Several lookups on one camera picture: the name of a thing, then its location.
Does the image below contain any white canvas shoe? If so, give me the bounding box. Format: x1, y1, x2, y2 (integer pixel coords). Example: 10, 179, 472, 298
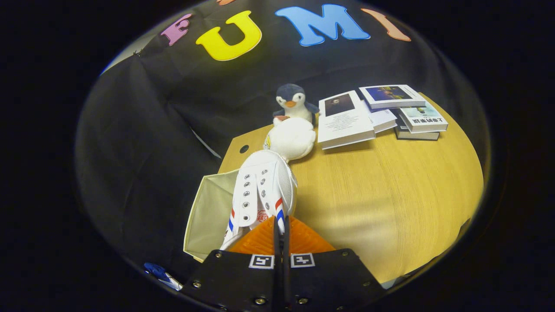
219, 149, 298, 251

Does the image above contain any grey fabric storage box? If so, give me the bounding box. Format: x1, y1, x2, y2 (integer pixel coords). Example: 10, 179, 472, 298
183, 169, 243, 263

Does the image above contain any penguin plush toy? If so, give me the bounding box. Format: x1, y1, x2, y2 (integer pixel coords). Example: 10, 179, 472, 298
272, 84, 320, 126

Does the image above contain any dark grey book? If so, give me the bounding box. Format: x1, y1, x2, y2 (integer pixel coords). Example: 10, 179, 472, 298
395, 117, 440, 141

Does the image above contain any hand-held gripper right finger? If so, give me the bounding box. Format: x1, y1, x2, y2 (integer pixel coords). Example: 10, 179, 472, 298
283, 216, 386, 312

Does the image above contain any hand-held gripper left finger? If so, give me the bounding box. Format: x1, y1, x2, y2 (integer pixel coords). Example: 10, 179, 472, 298
182, 216, 281, 312

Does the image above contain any book with blue picture cover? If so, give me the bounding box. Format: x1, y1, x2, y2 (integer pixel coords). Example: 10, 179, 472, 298
359, 84, 427, 110

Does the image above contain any plain white book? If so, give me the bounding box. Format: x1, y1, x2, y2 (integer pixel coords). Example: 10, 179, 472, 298
366, 102, 398, 133

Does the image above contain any white book with portrait cover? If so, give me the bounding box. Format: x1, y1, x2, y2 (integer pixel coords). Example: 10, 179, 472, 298
317, 90, 376, 150

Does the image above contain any white round plush toy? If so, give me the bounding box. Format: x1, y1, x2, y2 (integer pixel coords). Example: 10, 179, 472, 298
264, 117, 316, 162

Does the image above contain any book with pale green cover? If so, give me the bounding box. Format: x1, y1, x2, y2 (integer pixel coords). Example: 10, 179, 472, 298
399, 103, 449, 133

